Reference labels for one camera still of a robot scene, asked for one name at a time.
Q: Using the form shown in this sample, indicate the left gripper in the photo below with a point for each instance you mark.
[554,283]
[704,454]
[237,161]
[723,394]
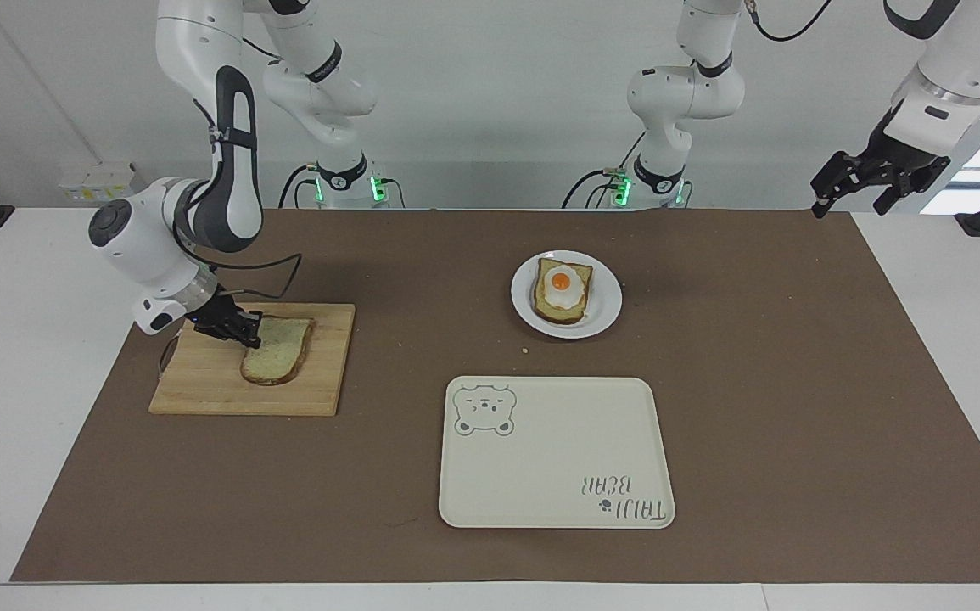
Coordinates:
[904,148]

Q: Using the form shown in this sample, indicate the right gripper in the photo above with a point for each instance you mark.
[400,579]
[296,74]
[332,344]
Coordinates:
[214,316]

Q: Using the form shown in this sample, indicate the plain bread slice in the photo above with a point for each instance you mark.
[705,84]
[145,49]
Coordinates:
[282,356]

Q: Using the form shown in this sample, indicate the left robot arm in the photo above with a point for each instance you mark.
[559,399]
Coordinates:
[685,93]

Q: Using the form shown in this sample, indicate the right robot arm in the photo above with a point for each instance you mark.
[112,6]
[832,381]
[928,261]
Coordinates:
[235,127]

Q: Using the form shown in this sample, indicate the white round plate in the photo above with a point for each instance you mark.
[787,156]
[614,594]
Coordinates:
[604,305]

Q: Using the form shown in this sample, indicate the wooden cutting board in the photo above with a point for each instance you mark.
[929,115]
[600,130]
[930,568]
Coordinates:
[320,373]

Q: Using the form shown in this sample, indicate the fried egg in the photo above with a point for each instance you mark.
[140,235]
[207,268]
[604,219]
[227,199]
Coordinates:
[562,284]

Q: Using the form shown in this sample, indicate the toasted bread slice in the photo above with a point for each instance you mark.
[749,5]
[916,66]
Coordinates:
[566,314]

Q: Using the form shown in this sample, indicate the cream tray with bear print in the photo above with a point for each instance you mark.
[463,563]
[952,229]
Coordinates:
[553,458]

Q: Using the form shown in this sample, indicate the white wall socket box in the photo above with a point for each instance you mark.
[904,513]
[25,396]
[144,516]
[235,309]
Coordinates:
[98,182]

